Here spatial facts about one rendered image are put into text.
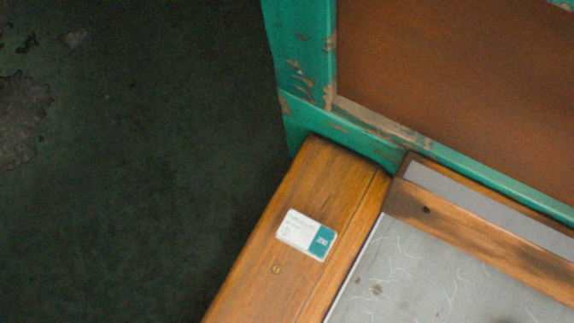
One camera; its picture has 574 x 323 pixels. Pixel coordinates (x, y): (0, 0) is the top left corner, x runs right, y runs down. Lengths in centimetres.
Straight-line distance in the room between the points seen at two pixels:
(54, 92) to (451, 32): 139
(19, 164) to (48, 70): 23
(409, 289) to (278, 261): 15
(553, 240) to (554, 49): 30
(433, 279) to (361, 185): 13
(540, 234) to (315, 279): 25
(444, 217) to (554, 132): 19
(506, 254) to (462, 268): 9
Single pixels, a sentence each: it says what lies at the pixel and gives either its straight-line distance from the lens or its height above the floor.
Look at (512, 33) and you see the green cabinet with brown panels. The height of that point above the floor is 114.
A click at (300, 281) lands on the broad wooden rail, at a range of 90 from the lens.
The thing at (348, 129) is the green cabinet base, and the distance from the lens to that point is 88.
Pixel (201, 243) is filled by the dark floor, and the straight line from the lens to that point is 171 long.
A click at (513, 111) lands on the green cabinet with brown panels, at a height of 102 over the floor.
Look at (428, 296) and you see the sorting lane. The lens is 93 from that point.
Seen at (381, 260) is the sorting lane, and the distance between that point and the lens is 93.
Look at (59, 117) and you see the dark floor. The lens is 188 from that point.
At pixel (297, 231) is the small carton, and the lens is 89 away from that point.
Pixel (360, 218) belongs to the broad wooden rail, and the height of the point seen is 76.
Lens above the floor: 165
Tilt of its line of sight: 72 degrees down
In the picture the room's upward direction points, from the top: 12 degrees counter-clockwise
